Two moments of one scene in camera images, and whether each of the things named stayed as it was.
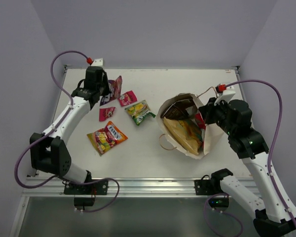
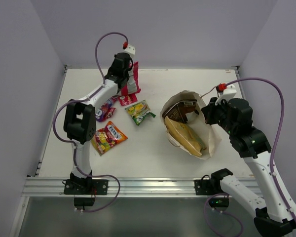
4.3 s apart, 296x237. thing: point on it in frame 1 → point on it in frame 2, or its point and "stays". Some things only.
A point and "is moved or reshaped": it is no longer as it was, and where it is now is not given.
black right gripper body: (215, 114) stays
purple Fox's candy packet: (116, 87) is moved or reshaped
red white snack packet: (200, 120) → (132, 85)
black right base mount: (207, 186) stays
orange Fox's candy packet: (103, 138) stays
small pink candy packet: (105, 113) stays
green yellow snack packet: (139, 111) stays
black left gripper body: (104, 89) → (126, 75)
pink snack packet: (127, 98) stays
